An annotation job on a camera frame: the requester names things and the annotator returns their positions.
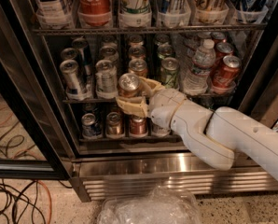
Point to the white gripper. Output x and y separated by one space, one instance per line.
164 105

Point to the orange soda can front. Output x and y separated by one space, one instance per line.
129 85

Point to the orange soda can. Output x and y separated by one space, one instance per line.
138 67
129 85

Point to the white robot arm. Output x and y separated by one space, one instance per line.
213 136

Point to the red orange can bottom shelf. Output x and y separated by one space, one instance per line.
138 126

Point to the white silver can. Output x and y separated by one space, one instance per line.
106 76

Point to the green soda can front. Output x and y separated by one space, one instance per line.
169 72

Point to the green soda can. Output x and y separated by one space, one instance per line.
169 72
164 51

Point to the gold can bottom shelf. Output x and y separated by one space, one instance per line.
114 124

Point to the clear water bottle middle shelf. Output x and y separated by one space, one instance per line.
199 69

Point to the blue can bottom shelf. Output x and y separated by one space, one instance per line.
91 127

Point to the blue silver can front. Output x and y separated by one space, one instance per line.
72 76

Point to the red cola can front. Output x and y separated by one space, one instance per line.
227 71

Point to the large green white can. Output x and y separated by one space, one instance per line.
134 13

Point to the large blue striped can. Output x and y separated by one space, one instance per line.
172 13

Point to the stainless steel fridge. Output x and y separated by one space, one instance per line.
33 86

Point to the large red cola can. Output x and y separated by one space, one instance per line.
94 12

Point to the large gold patterned can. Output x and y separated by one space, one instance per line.
210 11

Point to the large white tea can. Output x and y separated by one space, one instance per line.
53 12

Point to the large dark blue can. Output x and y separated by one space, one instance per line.
248 11

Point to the juice bottle white cap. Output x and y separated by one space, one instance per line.
158 131

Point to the clear plastic bag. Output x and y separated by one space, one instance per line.
159 206

